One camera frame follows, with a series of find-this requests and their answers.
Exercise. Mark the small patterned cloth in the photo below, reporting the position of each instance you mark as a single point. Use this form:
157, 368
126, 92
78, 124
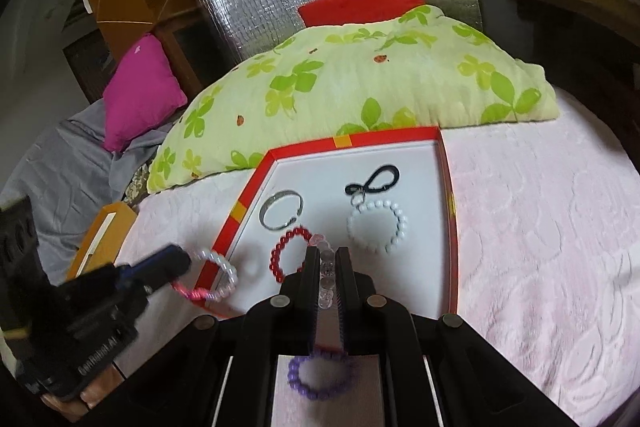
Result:
135, 187

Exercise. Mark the black clasp keyring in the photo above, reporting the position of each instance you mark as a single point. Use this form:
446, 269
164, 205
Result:
350, 188

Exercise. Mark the orange cardboard box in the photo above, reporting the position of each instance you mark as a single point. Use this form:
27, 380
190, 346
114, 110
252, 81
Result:
120, 217

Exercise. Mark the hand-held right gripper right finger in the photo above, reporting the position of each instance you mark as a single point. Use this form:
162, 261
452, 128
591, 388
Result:
345, 272

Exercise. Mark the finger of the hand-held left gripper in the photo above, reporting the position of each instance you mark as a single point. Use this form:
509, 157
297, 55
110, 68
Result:
167, 283
160, 262

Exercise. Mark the green floral pillow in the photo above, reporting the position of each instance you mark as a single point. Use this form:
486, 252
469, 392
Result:
350, 72

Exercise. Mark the magenta pillow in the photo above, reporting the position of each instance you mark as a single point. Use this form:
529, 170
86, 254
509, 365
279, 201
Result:
140, 97

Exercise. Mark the person's left hand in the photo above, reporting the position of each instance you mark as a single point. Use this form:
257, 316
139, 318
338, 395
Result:
100, 389

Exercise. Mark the silver bangle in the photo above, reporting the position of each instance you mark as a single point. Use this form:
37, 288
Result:
263, 210

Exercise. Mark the red shallow box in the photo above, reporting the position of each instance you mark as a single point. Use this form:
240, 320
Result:
415, 187

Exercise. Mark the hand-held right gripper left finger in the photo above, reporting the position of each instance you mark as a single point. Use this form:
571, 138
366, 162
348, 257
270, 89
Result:
312, 272

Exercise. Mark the grey blanket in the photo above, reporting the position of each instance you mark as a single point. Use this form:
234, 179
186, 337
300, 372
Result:
60, 167

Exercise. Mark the pale pink blanket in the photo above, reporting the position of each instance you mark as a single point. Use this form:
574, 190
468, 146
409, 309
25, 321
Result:
525, 232

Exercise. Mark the dark cabinet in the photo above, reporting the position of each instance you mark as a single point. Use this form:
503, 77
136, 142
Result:
90, 67

